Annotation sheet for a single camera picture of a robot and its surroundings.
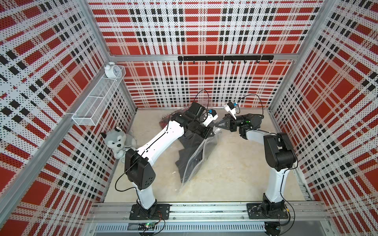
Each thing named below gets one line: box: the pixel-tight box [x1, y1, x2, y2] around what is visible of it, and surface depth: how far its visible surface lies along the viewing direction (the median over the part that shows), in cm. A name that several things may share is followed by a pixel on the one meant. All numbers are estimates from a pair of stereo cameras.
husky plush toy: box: [100, 126, 137, 160], surface depth 84 cm
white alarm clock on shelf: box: [103, 61, 123, 79], surface depth 82 cm
